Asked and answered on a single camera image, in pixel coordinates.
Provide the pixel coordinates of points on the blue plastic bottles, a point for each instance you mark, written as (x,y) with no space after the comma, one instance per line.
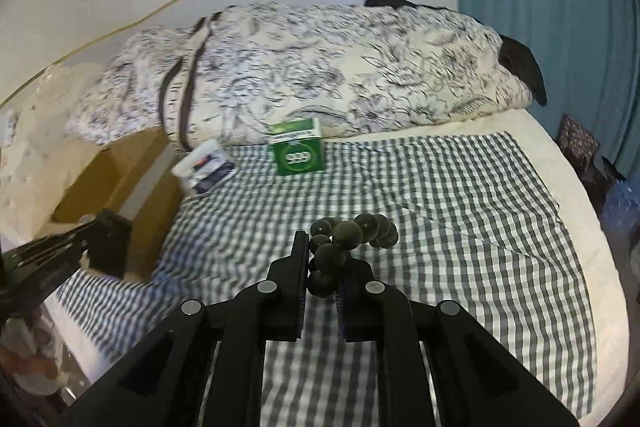
(620,215)

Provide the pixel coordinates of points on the floral folded quilt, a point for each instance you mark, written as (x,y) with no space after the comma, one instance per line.
(355,69)

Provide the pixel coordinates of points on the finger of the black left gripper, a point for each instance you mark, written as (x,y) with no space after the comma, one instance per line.
(107,241)

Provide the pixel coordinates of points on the brown cardboard box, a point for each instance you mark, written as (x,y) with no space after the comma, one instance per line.
(132,178)

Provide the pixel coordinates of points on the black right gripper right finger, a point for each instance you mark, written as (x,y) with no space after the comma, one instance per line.
(436,365)

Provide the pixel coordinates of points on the grey checkered cloth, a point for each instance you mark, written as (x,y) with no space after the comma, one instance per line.
(400,231)

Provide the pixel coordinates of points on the black cloth behind quilt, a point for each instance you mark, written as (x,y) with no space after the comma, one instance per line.
(518,59)

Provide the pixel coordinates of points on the teal curtain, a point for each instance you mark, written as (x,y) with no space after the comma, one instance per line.
(588,53)

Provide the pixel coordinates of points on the green 999 medicine box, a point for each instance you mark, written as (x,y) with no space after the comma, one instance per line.
(297,146)

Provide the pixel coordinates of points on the cream studded pillow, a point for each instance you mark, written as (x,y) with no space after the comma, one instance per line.
(43,161)

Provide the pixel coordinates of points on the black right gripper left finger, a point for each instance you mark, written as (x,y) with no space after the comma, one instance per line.
(203,365)

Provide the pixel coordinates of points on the dark patterned bag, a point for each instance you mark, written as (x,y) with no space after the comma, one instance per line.
(580,148)

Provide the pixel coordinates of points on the white blue packet bag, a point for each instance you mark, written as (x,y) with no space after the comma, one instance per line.
(204,168)

